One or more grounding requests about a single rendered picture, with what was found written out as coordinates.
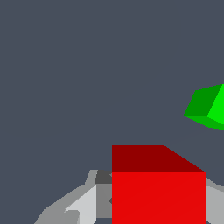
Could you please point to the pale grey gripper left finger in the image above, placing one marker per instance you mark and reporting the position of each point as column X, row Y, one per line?
column 84, row 201

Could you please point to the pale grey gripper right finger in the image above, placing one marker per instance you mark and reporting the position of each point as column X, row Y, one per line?
column 215, row 204

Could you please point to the red cube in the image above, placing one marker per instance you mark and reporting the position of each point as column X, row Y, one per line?
column 159, row 192

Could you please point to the green cube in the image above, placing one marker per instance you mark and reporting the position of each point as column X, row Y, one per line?
column 208, row 106

